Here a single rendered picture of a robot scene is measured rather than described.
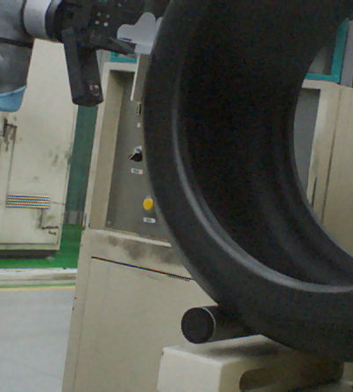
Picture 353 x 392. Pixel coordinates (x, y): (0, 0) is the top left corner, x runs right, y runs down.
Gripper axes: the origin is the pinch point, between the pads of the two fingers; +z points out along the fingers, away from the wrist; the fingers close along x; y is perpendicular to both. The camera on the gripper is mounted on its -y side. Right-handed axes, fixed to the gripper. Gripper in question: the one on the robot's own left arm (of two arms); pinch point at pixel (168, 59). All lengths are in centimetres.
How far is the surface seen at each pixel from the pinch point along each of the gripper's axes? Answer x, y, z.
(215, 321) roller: -9.0, -29.3, 22.4
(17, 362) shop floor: 249, -151, -221
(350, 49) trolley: 420, 31, -181
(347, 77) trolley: 420, 15, -179
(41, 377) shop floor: 238, -148, -197
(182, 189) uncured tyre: -12.3, -14.8, 15.3
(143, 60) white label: -10.3, -1.0, 3.7
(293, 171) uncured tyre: 17.3, -11.3, 13.8
